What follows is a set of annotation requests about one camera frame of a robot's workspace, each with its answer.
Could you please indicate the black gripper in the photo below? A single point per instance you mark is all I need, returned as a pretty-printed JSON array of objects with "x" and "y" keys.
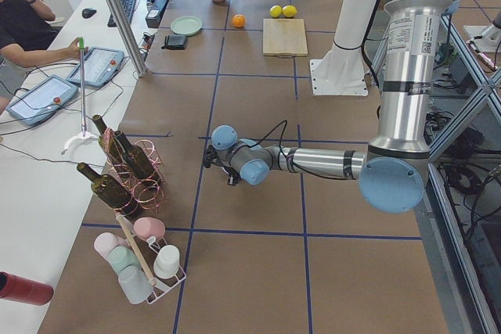
[{"x": 232, "y": 176}]

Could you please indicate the orange fruit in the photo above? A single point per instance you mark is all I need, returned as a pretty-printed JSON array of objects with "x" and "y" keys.
[{"x": 239, "y": 21}]

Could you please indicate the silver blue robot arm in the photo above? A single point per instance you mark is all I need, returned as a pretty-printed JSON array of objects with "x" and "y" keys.
[{"x": 392, "y": 172}]

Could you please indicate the light green plate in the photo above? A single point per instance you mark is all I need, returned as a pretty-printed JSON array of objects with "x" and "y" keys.
[{"x": 186, "y": 25}]

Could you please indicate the yellow lemon lower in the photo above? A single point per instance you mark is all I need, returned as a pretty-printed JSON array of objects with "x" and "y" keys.
[{"x": 276, "y": 11}]

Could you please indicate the yellow lemon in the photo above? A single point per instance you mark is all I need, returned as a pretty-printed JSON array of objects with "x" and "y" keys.
[
  {"x": 289, "y": 11},
  {"x": 276, "y": 11}
]

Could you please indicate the yellow lemon upper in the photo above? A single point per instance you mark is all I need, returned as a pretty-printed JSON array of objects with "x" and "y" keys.
[{"x": 289, "y": 11}]

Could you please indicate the dark green wine bottle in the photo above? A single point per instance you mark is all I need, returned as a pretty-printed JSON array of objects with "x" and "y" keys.
[
  {"x": 107, "y": 141},
  {"x": 111, "y": 192},
  {"x": 134, "y": 156}
]

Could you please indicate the wooden cutting board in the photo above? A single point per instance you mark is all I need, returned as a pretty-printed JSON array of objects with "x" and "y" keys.
[{"x": 284, "y": 38}]

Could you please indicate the dark grey folded cloth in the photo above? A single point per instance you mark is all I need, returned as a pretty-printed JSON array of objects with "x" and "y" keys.
[{"x": 175, "y": 42}]

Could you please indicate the black keyboard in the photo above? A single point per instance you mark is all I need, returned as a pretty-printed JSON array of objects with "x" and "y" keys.
[{"x": 129, "y": 9}]

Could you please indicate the white cup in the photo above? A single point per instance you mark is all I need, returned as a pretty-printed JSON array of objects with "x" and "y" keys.
[{"x": 166, "y": 264}]

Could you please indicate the pale green cup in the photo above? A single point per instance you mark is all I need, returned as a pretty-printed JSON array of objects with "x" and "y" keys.
[{"x": 120, "y": 257}]

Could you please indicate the pale pink cup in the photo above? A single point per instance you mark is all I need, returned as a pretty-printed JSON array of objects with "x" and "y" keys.
[{"x": 106, "y": 242}]

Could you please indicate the blue teach pendant far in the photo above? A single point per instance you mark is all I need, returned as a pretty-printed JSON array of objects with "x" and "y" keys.
[{"x": 100, "y": 66}]

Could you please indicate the blue teach pendant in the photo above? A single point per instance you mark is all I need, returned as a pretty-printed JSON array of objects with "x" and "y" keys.
[
  {"x": 41, "y": 102},
  {"x": 100, "y": 66}
]

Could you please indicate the grey blue cup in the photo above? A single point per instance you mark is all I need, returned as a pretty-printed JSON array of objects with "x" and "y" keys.
[{"x": 134, "y": 284}]

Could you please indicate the black computer mouse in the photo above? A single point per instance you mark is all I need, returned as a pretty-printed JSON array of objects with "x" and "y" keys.
[{"x": 87, "y": 13}]

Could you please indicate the blue teach pendant near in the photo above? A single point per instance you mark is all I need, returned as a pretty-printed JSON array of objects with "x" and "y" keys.
[{"x": 41, "y": 102}]

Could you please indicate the seated person black shirt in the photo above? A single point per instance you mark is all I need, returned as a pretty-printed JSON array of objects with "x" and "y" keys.
[{"x": 26, "y": 34}]

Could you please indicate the red thermos bottle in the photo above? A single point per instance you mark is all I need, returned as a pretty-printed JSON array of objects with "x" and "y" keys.
[{"x": 23, "y": 290}]

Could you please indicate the copper wire bottle rack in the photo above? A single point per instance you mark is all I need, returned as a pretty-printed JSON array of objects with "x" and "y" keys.
[{"x": 147, "y": 192}]

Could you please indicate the white wire cup rack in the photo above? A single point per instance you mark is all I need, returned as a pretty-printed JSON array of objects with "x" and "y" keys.
[{"x": 150, "y": 249}]

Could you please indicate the wooden rack handle rod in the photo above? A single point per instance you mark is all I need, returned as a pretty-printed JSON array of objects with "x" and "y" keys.
[{"x": 131, "y": 241}]

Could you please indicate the aluminium frame post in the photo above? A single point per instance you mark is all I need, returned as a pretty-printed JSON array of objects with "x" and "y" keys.
[{"x": 127, "y": 36}]

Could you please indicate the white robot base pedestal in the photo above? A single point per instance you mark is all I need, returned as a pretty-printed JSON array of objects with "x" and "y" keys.
[{"x": 341, "y": 70}]

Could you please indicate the green handled reacher stick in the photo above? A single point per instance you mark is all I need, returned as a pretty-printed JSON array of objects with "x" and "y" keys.
[{"x": 84, "y": 134}]

